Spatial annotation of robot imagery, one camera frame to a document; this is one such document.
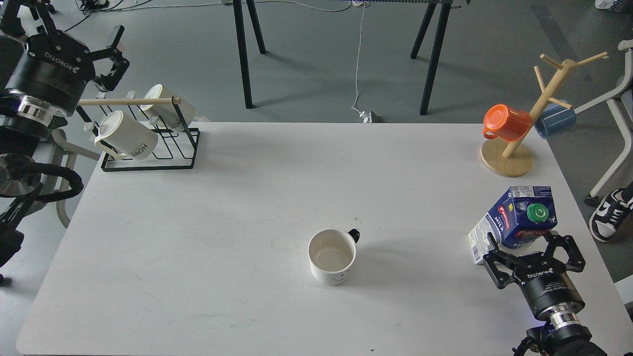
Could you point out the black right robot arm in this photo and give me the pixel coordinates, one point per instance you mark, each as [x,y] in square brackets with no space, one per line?
[562,334]

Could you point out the black table trestle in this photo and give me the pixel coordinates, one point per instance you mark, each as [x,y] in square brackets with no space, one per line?
[445,9]
[241,45]

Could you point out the blue white milk carton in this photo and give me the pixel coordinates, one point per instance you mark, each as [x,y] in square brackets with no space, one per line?
[520,216]

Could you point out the white power plug adapter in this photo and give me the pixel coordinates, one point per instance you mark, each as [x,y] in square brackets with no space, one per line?
[369,116]

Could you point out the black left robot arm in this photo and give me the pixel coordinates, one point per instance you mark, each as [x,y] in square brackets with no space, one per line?
[26,121]

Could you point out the blue cup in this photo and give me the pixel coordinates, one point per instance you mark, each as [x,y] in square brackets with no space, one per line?
[554,119]

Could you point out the white HOME mug front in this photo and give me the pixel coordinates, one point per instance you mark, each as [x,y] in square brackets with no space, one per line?
[122,137]

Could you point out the black table trestle left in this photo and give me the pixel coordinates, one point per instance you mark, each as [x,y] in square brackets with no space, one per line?
[241,45]

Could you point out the white smiley face mug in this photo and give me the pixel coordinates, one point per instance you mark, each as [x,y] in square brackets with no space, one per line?
[332,253]

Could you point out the black table trestle right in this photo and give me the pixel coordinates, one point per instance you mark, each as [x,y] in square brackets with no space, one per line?
[445,9]

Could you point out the white chair base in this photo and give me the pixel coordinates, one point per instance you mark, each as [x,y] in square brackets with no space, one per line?
[608,164]

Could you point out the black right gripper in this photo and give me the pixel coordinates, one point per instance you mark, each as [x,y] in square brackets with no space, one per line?
[546,289]

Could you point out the wooden mug tree stand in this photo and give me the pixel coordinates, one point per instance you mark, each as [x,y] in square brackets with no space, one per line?
[513,159]

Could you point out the white HOME mug rear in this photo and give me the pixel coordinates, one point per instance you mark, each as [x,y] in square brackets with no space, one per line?
[169,117]

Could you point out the orange plastic cup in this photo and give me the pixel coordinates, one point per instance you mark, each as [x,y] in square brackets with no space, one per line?
[504,122]

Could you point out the white home mug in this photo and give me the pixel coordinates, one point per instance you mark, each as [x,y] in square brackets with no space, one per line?
[122,137]
[169,117]

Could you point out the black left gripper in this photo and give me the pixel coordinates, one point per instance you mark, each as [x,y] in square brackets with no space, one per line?
[47,69]

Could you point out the black white sneaker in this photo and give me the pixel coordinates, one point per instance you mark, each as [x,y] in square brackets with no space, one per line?
[610,214]

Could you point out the black wire mug rack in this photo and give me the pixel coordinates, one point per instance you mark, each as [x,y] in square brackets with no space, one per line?
[174,151]

